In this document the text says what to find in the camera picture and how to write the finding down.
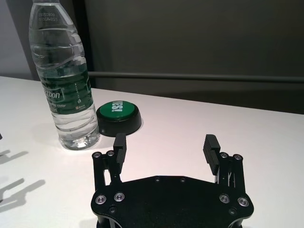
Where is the clear water bottle green label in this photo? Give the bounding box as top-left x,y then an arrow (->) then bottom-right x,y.
28,0 -> 101,151

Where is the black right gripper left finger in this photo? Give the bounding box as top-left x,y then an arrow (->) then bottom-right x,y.
92,133 -> 128,191

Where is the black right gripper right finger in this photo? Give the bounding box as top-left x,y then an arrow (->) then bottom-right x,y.
202,134 -> 247,193

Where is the thin grey horizontal rail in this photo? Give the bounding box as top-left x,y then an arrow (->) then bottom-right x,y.
87,70 -> 304,84

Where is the green push button black base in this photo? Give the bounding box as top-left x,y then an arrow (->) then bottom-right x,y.
95,100 -> 143,137

